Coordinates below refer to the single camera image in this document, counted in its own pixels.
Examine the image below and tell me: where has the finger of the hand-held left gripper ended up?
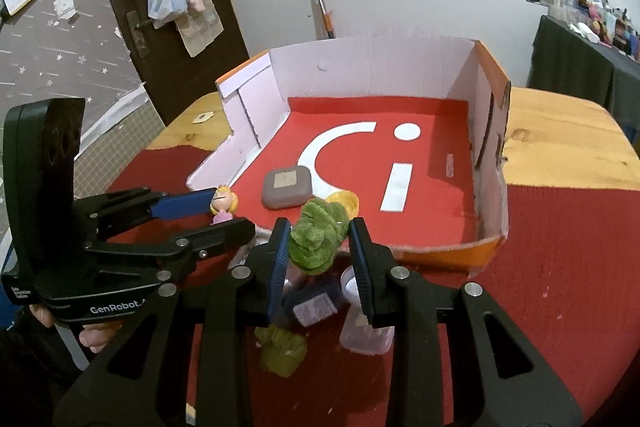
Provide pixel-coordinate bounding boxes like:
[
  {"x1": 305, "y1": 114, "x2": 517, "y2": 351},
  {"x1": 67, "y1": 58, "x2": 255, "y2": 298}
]
[
  {"x1": 75, "y1": 188, "x2": 219, "y2": 241},
  {"x1": 82, "y1": 217, "x2": 256, "y2": 288}
]

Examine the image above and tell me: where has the white plastic cap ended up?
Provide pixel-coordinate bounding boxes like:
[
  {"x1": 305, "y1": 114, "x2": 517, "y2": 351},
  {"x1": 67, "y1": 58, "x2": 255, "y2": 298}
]
[{"x1": 341, "y1": 269, "x2": 362, "y2": 306}]

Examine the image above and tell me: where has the yellow round lid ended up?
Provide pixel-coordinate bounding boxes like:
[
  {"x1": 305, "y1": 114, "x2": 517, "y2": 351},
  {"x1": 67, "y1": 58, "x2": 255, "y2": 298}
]
[{"x1": 322, "y1": 190, "x2": 360, "y2": 220}]

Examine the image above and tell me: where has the green plush toy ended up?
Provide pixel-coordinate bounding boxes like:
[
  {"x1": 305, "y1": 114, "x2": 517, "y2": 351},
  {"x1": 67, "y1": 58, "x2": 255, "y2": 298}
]
[
  {"x1": 290, "y1": 199, "x2": 349, "y2": 277},
  {"x1": 254, "y1": 326, "x2": 308, "y2": 378}
]

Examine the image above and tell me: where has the clear plastic bag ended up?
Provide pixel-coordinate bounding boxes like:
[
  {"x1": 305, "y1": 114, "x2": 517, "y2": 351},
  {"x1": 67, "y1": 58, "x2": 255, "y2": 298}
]
[{"x1": 146, "y1": 0, "x2": 190, "y2": 30}]

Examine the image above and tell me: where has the brown square case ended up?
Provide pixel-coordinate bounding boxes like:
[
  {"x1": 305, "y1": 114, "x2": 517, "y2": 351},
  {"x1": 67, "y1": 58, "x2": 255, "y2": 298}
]
[{"x1": 262, "y1": 167, "x2": 313, "y2": 210}]

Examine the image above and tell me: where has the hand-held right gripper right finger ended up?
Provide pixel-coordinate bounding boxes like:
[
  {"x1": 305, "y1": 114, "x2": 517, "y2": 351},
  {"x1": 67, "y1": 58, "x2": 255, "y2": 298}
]
[{"x1": 348, "y1": 217, "x2": 586, "y2": 427}]

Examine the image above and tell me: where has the dark cloth covered table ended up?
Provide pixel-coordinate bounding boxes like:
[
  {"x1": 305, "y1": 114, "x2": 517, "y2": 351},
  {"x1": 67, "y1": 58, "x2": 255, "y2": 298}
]
[{"x1": 527, "y1": 14, "x2": 640, "y2": 132}]

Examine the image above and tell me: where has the cardboard box with red bottom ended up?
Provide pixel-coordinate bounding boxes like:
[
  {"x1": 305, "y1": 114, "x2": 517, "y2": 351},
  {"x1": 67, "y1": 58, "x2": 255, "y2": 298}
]
[{"x1": 186, "y1": 34, "x2": 512, "y2": 278}]

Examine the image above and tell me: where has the person's left hand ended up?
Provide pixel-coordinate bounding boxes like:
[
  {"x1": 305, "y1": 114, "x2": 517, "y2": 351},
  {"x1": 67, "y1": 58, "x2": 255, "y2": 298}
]
[{"x1": 29, "y1": 304, "x2": 118, "y2": 354}]

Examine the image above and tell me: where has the metal door handle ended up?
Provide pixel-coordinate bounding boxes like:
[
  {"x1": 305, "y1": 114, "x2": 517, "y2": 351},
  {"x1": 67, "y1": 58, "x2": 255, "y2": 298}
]
[{"x1": 126, "y1": 11, "x2": 156, "y2": 58}]

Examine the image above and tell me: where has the small blonde doll figure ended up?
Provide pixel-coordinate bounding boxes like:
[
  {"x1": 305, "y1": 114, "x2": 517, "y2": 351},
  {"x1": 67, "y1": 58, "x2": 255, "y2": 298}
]
[{"x1": 210, "y1": 185, "x2": 238, "y2": 225}]

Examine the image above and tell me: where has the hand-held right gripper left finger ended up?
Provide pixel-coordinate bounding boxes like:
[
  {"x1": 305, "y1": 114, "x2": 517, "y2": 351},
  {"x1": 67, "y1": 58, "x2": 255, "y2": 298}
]
[{"x1": 52, "y1": 218, "x2": 292, "y2": 427}]

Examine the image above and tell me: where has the row of small figures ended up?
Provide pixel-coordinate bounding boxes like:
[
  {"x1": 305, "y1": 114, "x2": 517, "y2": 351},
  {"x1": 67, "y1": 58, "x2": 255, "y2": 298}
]
[{"x1": 547, "y1": 0, "x2": 640, "y2": 60}]

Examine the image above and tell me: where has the grey grid panel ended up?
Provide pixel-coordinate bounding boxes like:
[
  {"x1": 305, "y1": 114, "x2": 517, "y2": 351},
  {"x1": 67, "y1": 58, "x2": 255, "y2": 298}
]
[{"x1": 72, "y1": 82, "x2": 166, "y2": 200}]

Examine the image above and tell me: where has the wooden table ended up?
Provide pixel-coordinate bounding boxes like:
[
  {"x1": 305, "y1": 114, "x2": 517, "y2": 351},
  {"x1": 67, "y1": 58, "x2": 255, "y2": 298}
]
[{"x1": 150, "y1": 87, "x2": 637, "y2": 190}]

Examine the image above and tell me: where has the clear plastic jar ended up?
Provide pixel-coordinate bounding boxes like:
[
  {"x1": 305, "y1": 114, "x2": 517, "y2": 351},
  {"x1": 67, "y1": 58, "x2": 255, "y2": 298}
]
[{"x1": 339, "y1": 307, "x2": 396, "y2": 355}]

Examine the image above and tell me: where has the person's left forearm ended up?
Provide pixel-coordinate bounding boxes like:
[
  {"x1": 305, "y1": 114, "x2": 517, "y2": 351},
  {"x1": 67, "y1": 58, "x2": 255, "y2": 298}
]
[{"x1": 0, "y1": 322, "x2": 96, "y2": 427}]

